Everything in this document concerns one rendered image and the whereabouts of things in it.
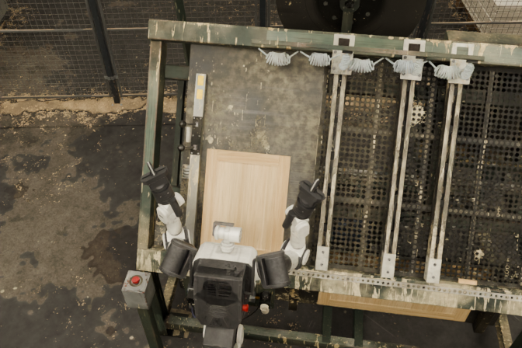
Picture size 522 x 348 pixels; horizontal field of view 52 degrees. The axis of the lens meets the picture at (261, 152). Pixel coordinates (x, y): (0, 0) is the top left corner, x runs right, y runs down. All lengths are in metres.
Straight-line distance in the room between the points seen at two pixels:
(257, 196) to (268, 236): 0.22
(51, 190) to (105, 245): 0.77
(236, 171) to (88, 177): 2.12
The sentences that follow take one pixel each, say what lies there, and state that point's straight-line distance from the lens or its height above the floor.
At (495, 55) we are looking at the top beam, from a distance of 2.78.
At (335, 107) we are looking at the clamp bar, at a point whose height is 1.57.
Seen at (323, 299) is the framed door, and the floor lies 0.32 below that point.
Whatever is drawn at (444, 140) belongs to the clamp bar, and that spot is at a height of 1.48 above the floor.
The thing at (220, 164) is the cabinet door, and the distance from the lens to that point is 2.78.
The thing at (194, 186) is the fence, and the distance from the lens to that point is 2.80.
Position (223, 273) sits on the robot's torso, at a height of 1.41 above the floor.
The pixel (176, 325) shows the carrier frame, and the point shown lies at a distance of 3.52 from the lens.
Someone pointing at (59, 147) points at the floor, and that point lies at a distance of 5.00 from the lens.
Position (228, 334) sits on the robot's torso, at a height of 1.09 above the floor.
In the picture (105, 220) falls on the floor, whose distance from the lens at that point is 4.30.
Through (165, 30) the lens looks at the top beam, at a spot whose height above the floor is 1.83.
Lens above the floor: 3.27
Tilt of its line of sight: 45 degrees down
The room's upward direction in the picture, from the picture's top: straight up
